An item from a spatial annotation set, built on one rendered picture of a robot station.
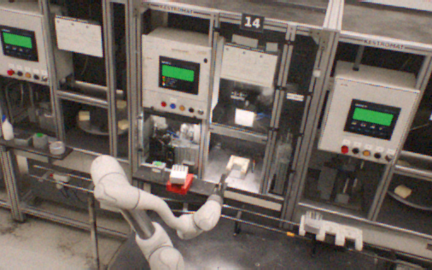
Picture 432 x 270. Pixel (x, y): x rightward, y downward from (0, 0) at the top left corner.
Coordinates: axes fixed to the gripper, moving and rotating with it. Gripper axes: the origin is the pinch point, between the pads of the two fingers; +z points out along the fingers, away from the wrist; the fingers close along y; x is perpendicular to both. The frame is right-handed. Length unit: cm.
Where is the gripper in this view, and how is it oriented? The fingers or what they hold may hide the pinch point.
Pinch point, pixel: (225, 179)
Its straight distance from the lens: 253.0
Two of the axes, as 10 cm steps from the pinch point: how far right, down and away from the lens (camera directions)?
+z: 2.7, -4.8, 8.4
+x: -9.6, -2.1, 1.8
